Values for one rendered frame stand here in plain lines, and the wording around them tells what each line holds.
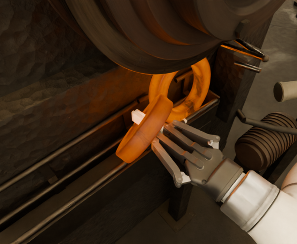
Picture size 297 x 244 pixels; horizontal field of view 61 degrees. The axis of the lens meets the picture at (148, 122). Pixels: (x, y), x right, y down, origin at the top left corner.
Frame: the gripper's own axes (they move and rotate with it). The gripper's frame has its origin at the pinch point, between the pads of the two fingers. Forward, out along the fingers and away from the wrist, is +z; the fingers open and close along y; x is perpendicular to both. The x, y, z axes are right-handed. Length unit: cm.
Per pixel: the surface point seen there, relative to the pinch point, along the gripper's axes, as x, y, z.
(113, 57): 20.0, -5.8, 0.9
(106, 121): -2.1, -5.1, 7.7
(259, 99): -87, 109, 2
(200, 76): -2.6, 20.3, 1.5
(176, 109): -7.9, 11.8, 1.3
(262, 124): -21.0, 34.0, -15.7
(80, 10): 27.5, -8.5, 1.9
